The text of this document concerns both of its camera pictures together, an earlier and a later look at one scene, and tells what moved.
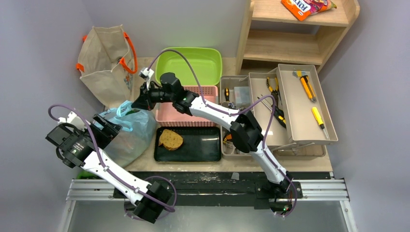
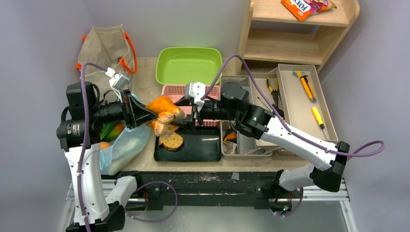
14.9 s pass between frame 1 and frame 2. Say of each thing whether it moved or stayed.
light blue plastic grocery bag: stayed
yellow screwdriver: stayed
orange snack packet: stayed
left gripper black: moved
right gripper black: moved
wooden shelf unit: stayed
